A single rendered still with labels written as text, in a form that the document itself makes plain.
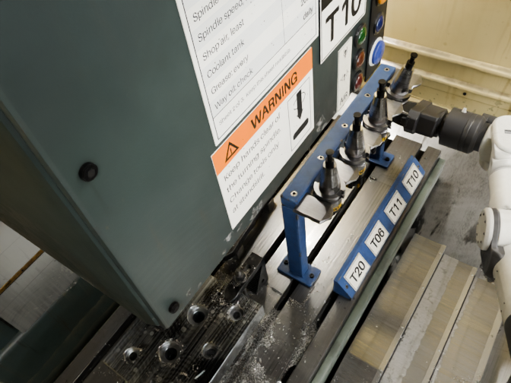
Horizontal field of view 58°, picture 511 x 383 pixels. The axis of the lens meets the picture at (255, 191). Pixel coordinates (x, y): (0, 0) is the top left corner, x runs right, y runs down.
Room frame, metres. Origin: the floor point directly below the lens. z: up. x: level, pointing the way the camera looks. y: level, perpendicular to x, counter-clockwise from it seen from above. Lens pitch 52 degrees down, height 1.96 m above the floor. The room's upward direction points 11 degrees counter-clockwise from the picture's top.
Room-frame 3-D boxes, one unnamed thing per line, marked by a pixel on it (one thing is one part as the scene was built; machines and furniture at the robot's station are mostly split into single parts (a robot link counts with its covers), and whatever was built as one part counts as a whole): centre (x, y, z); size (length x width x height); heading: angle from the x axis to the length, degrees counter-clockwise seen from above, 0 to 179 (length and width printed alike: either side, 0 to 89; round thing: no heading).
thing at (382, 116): (0.72, -0.30, 1.26); 0.04 x 0.04 x 0.07
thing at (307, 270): (0.55, -0.07, 1.05); 0.10 x 0.05 x 0.30; 47
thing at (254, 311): (0.41, 0.22, 0.97); 0.29 x 0.23 x 0.05; 137
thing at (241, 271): (0.51, 0.07, 0.97); 0.13 x 0.03 x 0.15; 137
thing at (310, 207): (0.52, -0.11, 1.21); 0.07 x 0.05 x 0.01; 47
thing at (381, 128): (0.72, -0.30, 1.21); 0.06 x 0.06 x 0.03
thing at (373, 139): (0.68, -0.26, 1.21); 0.07 x 0.05 x 0.01; 47
